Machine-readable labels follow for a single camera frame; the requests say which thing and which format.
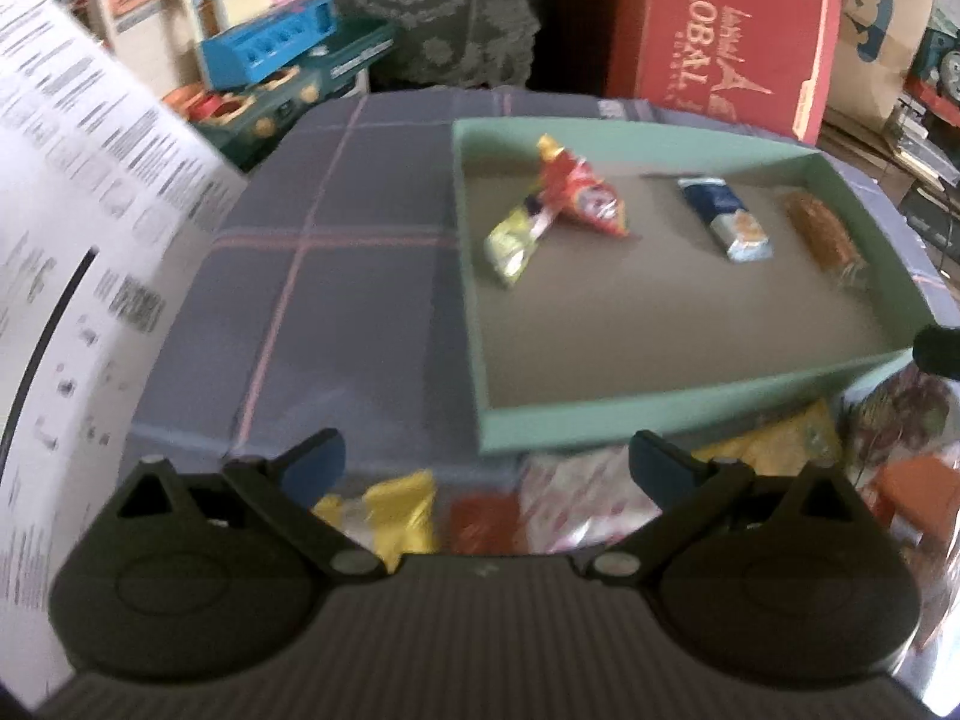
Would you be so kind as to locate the blue cracker packet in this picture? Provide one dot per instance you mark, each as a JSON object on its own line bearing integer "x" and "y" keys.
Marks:
{"x": 724, "y": 214}

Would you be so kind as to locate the red cardboard box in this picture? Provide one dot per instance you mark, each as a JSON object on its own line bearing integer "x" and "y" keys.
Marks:
{"x": 720, "y": 34}

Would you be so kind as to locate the shiny red snack packet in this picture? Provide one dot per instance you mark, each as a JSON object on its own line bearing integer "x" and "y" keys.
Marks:
{"x": 907, "y": 412}

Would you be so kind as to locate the brown snack bar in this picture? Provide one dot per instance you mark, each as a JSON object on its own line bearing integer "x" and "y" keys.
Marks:
{"x": 825, "y": 236}

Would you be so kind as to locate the green cardboard box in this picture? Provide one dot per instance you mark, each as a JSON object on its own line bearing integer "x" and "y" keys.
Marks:
{"x": 675, "y": 330}

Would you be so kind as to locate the orange snack packet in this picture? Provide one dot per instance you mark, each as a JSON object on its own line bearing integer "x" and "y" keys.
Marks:
{"x": 919, "y": 495}

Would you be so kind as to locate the yellow-green snack packet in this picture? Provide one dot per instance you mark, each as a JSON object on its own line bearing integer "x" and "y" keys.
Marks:
{"x": 516, "y": 241}

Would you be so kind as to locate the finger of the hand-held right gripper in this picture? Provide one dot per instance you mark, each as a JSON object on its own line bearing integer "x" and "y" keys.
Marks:
{"x": 937, "y": 351}

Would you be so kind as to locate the brown box with blue print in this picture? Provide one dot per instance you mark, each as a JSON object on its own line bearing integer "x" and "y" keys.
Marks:
{"x": 885, "y": 22}

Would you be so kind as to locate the blue toy block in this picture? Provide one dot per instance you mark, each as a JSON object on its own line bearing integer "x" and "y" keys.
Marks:
{"x": 266, "y": 45}

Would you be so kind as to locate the clear pink-print snack packet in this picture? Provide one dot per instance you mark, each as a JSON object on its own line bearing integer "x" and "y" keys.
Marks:
{"x": 577, "y": 499}

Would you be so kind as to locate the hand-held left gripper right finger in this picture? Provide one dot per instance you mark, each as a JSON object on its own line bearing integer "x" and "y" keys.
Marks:
{"x": 658, "y": 465}

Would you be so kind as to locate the grey lace cloth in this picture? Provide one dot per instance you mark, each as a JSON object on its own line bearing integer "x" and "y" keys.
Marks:
{"x": 442, "y": 11}

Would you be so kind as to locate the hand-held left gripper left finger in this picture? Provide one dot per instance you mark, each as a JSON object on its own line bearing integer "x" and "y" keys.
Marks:
{"x": 316, "y": 459}

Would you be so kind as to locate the small red snack packet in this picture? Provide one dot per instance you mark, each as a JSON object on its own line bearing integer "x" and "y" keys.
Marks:
{"x": 486, "y": 526}

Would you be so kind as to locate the stack of books and papers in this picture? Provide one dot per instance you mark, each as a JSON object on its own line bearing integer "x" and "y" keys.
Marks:
{"x": 926, "y": 139}

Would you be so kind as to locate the white printed paper sheet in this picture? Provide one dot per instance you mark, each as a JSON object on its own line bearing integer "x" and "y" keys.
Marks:
{"x": 82, "y": 255}

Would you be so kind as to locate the red rainbow snack packet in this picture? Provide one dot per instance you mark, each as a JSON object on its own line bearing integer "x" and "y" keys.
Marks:
{"x": 586, "y": 191}

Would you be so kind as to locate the yellow green-label snack packet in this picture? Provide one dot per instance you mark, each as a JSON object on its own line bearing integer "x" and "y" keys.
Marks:
{"x": 780, "y": 439}

